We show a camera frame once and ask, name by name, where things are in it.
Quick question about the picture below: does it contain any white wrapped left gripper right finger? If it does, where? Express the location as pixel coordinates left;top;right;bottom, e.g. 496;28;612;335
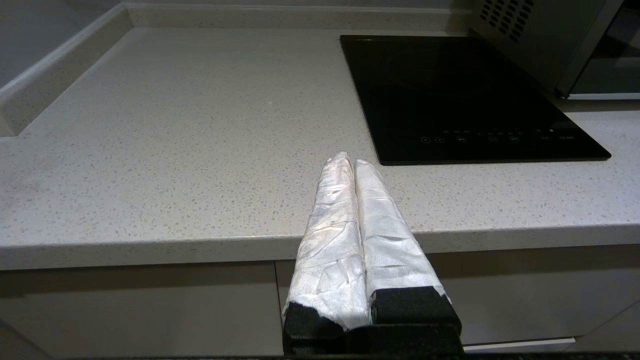
354;159;463;329

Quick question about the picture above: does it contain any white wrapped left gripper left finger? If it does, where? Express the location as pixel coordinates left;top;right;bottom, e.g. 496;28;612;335
282;151;373;342

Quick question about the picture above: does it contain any silver microwave oven body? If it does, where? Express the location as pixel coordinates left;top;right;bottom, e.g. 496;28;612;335
470;0;626;97

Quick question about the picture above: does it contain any grey cabinet drawer front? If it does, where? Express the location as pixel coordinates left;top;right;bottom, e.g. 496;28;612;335
0;262;285;360
275;243;640;347

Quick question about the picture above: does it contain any black induction cooktop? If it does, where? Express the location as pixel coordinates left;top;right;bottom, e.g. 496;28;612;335
340;34;612;166

